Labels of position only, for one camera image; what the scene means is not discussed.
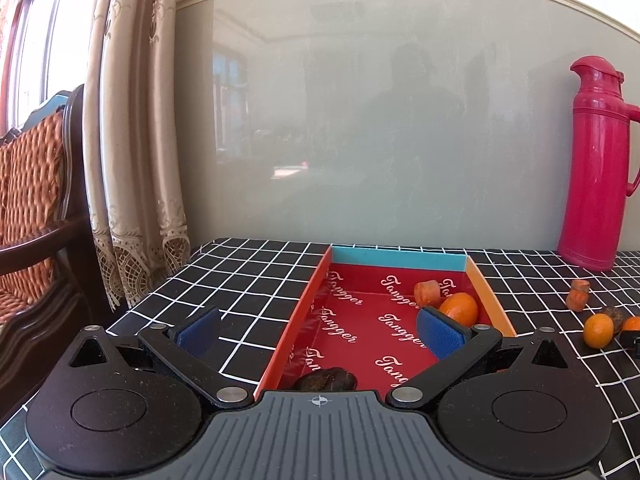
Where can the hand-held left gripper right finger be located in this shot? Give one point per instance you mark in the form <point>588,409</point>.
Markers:
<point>440,332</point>

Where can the orange tangerine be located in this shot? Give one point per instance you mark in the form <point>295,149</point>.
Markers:
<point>462,307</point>
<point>598,331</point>
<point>632,324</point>

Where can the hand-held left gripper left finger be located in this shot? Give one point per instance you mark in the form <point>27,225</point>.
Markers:
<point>197,332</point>

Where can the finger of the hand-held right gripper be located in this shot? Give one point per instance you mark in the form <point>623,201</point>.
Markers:
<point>632,338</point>

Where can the window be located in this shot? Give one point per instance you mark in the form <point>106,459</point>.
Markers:
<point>30,20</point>

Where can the colourful cardboard box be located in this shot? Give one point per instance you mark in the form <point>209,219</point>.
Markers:
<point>360,320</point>

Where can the black white checked tablecloth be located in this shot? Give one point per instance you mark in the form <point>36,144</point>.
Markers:
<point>240,280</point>

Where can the beige embroidered curtain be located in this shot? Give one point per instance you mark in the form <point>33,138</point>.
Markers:
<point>130,160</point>

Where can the orange carrot piece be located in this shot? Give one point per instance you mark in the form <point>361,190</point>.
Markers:
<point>575,301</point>
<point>427,292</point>

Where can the pink thermos jug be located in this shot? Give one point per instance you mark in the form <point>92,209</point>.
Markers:
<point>595,170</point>

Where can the wooden chair orange cushion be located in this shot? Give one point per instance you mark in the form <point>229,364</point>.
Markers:
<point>30,185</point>

